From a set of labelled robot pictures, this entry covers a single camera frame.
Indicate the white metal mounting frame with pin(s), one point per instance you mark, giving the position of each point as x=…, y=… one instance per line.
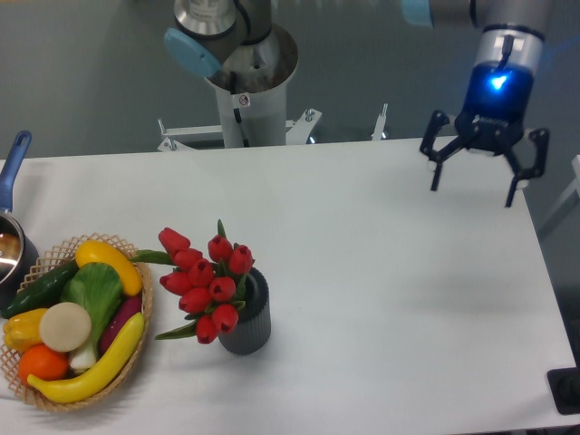
x=304, y=130

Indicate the purple sweet potato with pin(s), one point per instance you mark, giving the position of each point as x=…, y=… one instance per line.
x=126, y=310

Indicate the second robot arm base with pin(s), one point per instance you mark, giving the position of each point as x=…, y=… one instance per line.
x=247, y=60

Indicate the black device at table edge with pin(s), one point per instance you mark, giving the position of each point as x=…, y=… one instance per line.
x=564, y=386

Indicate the woven wicker basket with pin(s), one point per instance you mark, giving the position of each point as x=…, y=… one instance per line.
x=50, y=259

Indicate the green bok choy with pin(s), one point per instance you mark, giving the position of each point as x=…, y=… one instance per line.
x=97, y=288

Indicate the blue handled saucepan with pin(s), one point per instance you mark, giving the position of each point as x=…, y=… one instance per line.
x=18, y=253

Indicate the beige round mushroom cap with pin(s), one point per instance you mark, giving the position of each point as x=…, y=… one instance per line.
x=65, y=327

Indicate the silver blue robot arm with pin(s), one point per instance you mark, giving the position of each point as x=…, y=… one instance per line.
x=512, y=34

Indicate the yellow banana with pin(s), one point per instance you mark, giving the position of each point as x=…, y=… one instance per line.
x=90, y=371

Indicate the red tulip bouquet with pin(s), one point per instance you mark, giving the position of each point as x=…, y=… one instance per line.
x=211, y=286

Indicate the yellow squash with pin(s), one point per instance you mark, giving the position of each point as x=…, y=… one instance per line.
x=97, y=251

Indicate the white frame at right edge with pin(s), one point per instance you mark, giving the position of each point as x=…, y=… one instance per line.
x=563, y=206

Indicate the green cucumber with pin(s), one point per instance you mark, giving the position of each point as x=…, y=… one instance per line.
x=43, y=292

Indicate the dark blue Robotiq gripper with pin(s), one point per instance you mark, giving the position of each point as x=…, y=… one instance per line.
x=496, y=106

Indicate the yellow bell pepper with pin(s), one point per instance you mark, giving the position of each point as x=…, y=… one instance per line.
x=22, y=331

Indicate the orange fruit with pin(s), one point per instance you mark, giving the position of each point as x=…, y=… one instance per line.
x=43, y=363

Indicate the dark grey ribbed vase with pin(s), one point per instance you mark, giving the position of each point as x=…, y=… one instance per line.
x=254, y=324

